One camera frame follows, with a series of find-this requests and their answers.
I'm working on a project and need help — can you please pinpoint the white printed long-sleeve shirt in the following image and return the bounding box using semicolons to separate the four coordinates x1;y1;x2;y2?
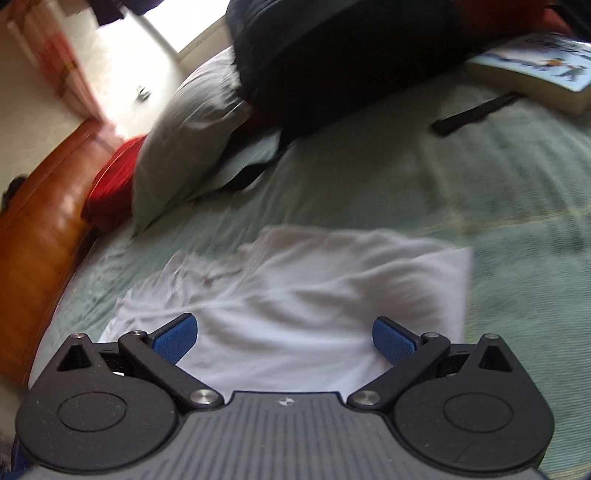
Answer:
101;226;473;397

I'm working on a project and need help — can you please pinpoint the red quilt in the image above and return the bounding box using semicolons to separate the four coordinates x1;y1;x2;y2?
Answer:
83;1;572;232

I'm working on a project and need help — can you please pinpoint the wooden headboard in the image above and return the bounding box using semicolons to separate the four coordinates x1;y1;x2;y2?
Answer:
1;121;122;387

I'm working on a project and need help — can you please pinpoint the green plaid bed blanket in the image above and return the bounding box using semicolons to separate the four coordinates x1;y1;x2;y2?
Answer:
31;73;590;479

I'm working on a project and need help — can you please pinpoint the grey green pillow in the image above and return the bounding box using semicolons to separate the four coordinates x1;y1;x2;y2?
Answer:
131;47;252;230

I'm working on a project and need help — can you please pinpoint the dark object on headboard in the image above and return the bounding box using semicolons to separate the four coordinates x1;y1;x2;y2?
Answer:
2;175;27;210

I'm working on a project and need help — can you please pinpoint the black backpack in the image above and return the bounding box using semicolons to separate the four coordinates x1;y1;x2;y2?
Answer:
193;0;528;195

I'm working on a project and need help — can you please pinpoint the paperback book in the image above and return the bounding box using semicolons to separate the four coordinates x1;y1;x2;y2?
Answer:
466;32;590;115

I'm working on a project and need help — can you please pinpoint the left orange curtain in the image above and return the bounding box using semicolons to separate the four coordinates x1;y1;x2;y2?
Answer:
7;1;108;124

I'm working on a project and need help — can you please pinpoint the hanging laundry at window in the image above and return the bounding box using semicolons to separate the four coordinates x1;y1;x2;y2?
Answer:
88;0;163;26

